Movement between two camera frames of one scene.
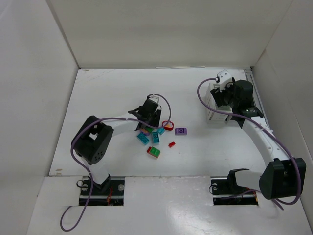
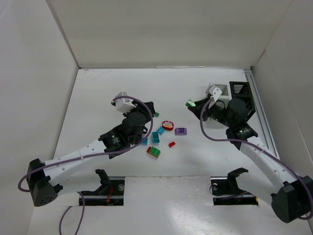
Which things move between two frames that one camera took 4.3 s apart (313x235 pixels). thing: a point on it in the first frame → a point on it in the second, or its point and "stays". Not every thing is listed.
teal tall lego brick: x=155 y=137 stays
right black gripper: x=220 y=97 → x=203 y=107
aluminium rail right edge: x=250 y=73 stays
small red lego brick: x=171 y=144 stays
